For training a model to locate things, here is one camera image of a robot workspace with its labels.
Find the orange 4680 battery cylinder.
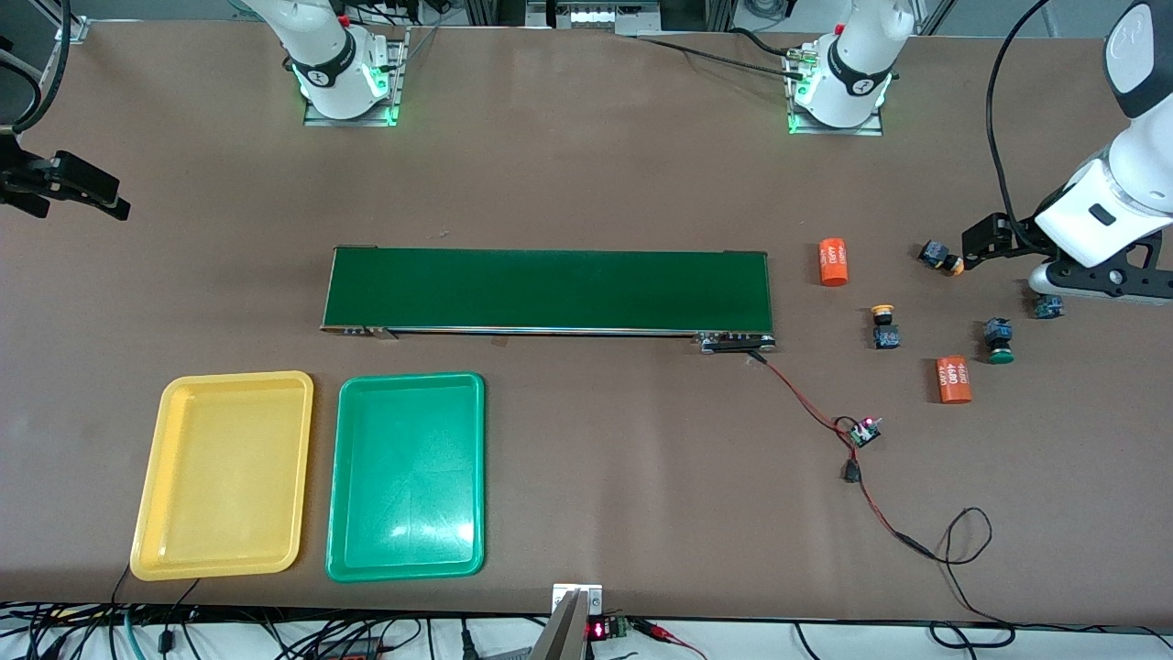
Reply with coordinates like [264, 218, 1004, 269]
[818, 239, 850, 288]
[935, 356, 973, 405]

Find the yellow plastic tray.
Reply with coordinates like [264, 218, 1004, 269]
[129, 370, 315, 583]

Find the green conveyor belt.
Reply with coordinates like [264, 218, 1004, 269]
[320, 245, 778, 357]

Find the green plastic tray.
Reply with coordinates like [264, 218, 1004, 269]
[325, 371, 487, 584]

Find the red clip lead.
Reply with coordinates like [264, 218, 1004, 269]
[632, 620, 708, 660]

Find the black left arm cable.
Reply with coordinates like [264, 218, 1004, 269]
[986, 0, 1050, 241]

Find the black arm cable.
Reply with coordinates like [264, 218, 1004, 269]
[986, 0, 1050, 241]
[0, 0, 72, 134]

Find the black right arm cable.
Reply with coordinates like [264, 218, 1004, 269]
[0, 0, 72, 134]

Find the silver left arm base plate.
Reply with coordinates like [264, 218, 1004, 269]
[786, 44, 886, 138]

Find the red and black wire pair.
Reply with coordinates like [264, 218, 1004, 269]
[749, 351, 936, 558]

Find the thin black looped cable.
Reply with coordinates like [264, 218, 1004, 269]
[926, 507, 1018, 647]

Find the black cable on table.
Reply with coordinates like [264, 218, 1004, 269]
[729, 26, 800, 58]
[632, 33, 817, 82]

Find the silver machine frame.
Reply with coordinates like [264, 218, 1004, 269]
[463, 0, 734, 36]

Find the silver mounting bracket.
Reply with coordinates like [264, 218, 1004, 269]
[553, 583, 603, 615]

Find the grey camera mount pole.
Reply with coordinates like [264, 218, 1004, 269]
[530, 589, 593, 660]

